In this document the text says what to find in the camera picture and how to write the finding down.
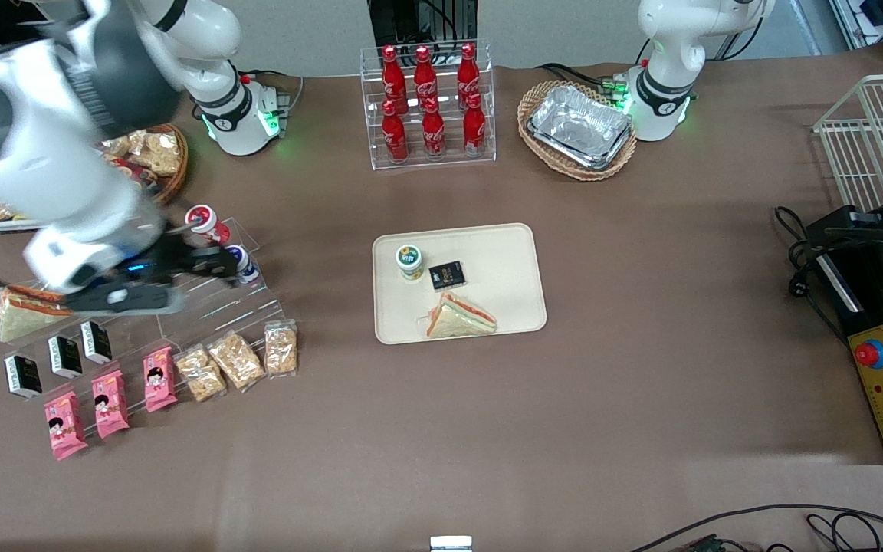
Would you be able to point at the clear cracker bag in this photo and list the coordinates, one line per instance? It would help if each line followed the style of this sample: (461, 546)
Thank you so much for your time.
(280, 349)
(200, 374)
(236, 360)

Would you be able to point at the clear pastry snack bag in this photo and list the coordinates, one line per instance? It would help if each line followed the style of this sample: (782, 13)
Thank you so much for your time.
(158, 152)
(116, 147)

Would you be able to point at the beige plastic tray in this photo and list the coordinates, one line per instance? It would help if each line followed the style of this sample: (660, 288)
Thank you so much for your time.
(503, 261)

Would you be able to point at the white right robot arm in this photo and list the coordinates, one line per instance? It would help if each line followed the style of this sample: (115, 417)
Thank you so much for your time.
(50, 153)

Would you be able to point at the blue gum jar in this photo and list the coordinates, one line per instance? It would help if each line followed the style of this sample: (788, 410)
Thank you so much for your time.
(248, 264)

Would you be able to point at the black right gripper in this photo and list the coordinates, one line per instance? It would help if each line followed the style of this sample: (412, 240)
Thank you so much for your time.
(168, 257)

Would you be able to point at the clear acrylic stepped stand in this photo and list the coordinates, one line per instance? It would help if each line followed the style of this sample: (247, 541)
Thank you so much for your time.
(219, 314)

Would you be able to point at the aluminium frame shelf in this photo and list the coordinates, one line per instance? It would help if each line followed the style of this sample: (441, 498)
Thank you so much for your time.
(882, 15)

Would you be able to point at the stacked aluminium foil trays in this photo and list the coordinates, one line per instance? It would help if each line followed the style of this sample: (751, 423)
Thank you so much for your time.
(579, 126)

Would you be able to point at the red cookie box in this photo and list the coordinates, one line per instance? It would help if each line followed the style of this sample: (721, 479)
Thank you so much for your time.
(139, 175)

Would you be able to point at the small black carton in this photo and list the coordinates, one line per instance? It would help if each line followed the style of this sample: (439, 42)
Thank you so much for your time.
(96, 343)
(65, 357)
(23, 376)

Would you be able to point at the white rectangular snack tray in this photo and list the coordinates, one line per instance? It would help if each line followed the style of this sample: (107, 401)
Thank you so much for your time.
(4, 227)

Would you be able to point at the red cola bottle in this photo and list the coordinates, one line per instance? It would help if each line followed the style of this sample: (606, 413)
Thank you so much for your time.
(433, 134)
(474, 129)
(425, 73)
(395, 138)
(393, 73)
(468, 70)

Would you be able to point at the pink snack pack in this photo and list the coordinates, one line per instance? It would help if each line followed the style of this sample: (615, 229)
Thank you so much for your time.
(65, 425)
(110, 405)
(159, 380)

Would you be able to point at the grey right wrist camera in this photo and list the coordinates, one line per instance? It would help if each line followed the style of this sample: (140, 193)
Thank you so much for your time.
(127, 299)

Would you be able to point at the red gum jar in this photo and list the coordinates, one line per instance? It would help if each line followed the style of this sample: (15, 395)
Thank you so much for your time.
(204, 218)

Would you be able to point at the small black snack packet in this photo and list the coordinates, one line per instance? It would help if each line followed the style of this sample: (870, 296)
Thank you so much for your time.
(446, 276)

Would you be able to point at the green gum jar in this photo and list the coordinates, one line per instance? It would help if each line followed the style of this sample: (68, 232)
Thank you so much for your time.
(410, 262)

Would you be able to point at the wrapped triangle sandwich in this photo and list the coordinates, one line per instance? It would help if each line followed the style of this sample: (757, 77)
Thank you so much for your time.
(461, 318)
(24, 318)

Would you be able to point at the oval light wicker basket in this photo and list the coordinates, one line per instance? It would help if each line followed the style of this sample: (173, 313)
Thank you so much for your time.
(541, 96)

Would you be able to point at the black equipment frame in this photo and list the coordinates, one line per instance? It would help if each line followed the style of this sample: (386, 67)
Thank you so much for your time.
(403, 19)

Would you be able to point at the clear acrylic bottle rack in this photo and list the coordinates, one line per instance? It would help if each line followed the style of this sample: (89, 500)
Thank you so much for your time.
(449, 149)

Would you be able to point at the round brown wicker basket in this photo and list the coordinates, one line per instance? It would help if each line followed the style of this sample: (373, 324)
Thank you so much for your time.
(178, 172)

